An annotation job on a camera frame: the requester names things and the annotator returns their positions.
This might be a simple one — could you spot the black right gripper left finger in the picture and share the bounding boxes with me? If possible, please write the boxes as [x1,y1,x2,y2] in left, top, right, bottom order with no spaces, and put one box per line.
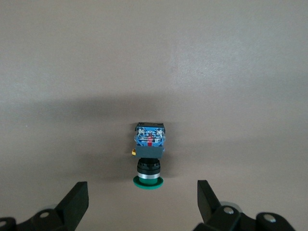
[0,181,90,231]

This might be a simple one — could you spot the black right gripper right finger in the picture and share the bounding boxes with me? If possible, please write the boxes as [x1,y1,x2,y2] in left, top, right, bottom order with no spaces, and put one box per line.
[192,180,295,231]

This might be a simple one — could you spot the green pushbutton with blue block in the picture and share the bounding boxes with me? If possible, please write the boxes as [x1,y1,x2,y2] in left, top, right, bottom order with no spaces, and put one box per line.
[131,122,167,190]

